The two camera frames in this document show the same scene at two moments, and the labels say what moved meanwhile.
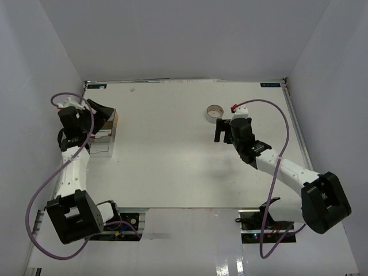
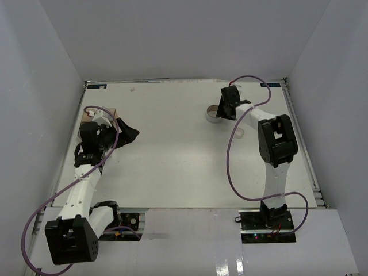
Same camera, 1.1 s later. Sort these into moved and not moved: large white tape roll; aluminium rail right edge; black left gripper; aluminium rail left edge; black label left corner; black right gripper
Moved: black left gripper; black right gripper
Not moved: large white tape roll; aluminium rail right edge; aluminium rail left edge; black label left corner
